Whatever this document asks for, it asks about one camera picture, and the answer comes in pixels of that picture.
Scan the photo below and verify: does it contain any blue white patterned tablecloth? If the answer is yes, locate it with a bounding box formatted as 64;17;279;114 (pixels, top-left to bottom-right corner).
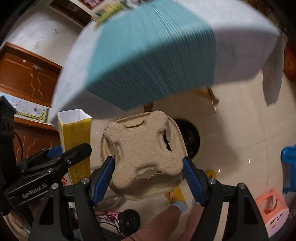
49;1;285;125

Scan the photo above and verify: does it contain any left yellow slipper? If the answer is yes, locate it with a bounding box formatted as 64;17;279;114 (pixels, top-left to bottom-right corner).
165;186;188;212

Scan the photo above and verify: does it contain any brown pulp cup carrier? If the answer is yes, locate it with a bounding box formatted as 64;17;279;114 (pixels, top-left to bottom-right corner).
100;110;188;201

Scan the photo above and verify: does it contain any right yellow slipper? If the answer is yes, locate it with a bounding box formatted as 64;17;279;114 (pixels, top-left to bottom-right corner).
193;169;218;205

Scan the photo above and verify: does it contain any yellow rectangular carton box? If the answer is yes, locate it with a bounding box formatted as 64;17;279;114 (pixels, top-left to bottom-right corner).
57;109;92;184

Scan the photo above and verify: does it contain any wooden door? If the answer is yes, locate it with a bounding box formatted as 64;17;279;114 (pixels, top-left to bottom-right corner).
0;42;62;107

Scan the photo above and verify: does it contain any blue plastic stool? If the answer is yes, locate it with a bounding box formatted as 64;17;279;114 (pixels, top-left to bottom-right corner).
280;146;295;194

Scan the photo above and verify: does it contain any round black trash bin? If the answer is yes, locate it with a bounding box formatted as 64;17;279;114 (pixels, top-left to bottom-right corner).
174;118;202;159

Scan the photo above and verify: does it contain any pink plastic stool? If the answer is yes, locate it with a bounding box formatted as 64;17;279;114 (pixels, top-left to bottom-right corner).
255;188;290;237

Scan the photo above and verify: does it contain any yellow slipper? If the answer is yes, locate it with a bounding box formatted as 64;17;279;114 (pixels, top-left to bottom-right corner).
193;169;218;205
165;186;188;212

